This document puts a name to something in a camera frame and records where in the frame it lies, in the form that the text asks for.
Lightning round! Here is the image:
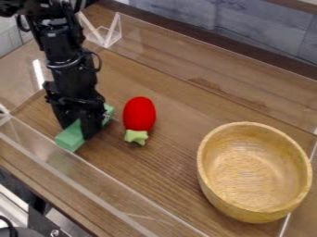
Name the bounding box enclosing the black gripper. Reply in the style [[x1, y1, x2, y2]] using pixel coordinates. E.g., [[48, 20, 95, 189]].
[[43, 49, 107, 140]]

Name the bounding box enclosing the green rectangular block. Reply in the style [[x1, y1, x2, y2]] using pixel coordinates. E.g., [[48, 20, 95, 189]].
[[55, 104, 115, 152]]

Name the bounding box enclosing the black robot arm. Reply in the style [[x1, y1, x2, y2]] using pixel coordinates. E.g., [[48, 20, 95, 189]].
[[0, 0, 105, 139]]

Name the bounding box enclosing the light wooden bowl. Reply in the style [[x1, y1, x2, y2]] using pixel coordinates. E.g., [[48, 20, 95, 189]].
[[196, 121, 311, 223]]

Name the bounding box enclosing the red plush strawberry toy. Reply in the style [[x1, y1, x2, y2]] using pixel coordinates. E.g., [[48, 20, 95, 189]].
[[123, 96, 156, 145]]

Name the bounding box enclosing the black metal table bracket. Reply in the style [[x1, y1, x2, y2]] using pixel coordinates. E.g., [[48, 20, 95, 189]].
[[26, 206, 68, 237]]

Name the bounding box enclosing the black cable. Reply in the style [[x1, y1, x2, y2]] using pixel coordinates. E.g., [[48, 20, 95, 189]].
[[0, 215, 17, 237]]

